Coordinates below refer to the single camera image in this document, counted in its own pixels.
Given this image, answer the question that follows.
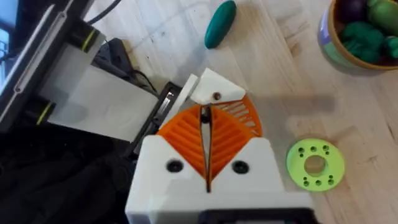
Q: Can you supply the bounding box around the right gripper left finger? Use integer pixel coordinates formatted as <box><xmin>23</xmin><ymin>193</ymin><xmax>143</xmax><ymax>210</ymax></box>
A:
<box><xmin>125</xmin><ymin>105</ymin><xmax>210</xmax><ymax>224</ymax></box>

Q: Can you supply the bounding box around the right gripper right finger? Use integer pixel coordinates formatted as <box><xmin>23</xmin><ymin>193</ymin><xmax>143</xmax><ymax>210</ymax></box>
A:
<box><xmin>208</xmin><ymin>105</ymin><xmax>286</xmax><ymax>194</ymax></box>

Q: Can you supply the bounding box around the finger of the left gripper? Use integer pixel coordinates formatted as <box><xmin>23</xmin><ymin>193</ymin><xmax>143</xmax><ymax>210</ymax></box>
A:
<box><xmin>189</xmin><ymin>67</ymin><xmax>264</xmax><ymax>138</ymax></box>

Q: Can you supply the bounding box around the teal green toy vegetable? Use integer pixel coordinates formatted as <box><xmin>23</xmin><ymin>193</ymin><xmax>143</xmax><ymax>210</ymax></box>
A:
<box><xmin>203</xmin><ymin>0</ymin><xmax>238</xmax><ymax>50</ymax></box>

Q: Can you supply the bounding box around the green disc with holes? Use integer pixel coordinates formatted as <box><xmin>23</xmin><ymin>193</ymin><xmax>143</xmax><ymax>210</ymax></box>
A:
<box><xmin>285</xmin><ymin>138</ymin><xmax>346</xmax><ymax>192</ymax></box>

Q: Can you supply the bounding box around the black cloth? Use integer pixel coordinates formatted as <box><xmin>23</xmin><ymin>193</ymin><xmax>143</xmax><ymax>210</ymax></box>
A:
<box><xmin>0</xmin><ymin>123</ymin><xmax>137</xmax><ymax>224</ymax></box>

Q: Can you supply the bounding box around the black upright wrist plate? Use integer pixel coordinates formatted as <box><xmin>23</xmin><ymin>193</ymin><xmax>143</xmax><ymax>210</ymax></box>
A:
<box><xmin>0</xmin><ymin>0</ymin><xmax>96</xmax><ymax>133</ymax></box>

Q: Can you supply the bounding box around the tub with toy vegetables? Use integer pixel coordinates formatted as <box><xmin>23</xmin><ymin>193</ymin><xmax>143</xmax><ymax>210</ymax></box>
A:
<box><xmin>317</xmin><ymin>0</ymin><xmax>398</xmax><ymax>72</ymax></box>

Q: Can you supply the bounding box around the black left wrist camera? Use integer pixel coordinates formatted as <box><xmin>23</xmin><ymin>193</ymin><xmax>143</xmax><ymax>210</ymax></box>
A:
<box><xmin>93</xmin><ymin>37</ymin><xmax>137</xmax><ymax>83</ymax></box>

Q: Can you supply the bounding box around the black cable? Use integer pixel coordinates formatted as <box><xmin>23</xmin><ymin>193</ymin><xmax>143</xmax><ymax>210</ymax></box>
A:
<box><xmin>86</xmin><ymin>0</ymin><xmax>123</xmax><ymax>26</ymax></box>

